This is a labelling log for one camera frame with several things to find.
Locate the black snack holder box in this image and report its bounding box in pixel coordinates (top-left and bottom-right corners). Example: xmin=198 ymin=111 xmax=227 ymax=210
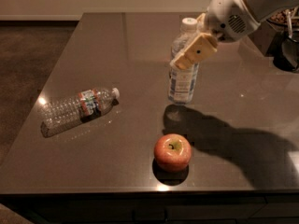
xmin=249 ymin=21 xmax=282 ymax=57

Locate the blue label plastic water bottle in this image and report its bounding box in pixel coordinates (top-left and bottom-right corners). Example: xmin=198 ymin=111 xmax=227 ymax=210
xmin=168 ymin=18 xmax=198 ymax=105

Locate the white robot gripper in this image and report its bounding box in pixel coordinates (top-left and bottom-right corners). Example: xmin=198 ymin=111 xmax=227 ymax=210
xmin=170 ymin=0 xmax=260 ymax=70

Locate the red apple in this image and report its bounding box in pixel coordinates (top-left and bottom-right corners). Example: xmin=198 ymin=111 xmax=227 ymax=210
xmin=154 ymin=133 xmax=192 ymax=173

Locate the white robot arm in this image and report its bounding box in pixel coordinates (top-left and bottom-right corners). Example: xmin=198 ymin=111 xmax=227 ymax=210
xmin=170 ymin=0 xmax=299 ymax=70

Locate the jar of nuts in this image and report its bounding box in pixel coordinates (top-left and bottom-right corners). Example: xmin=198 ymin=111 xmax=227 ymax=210
xmin=268 ymin=7 xmax=299 ymax=27

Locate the clear crushed plastic bottle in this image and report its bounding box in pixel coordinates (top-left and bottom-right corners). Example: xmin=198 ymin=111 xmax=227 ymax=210
xmin=40 ymin=88 xmax=120 ymax=137

